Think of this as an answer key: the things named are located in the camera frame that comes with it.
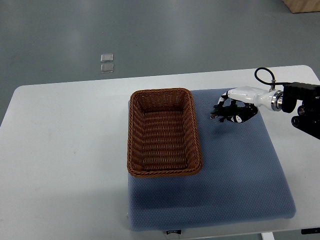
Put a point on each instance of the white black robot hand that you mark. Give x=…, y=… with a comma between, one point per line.
x=253, y=97

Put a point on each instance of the dark toy crocodile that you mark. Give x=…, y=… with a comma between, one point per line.
x=232, y=112

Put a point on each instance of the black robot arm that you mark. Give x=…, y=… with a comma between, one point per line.
x=305, y=98

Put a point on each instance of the brown wicker basket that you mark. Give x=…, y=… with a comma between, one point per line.
x=163, y=138

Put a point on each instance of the blue textured cushion mat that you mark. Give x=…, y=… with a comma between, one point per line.
x=241, y=179

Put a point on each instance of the wooden box corner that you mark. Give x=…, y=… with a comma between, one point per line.
x=303, y=6

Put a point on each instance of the white table leg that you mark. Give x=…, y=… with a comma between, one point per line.
x=267, y=236

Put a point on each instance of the black table control panel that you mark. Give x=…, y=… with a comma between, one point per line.
x=309, y=231

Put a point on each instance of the upper grey floor plate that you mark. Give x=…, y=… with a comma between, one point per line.
x=106, y=57

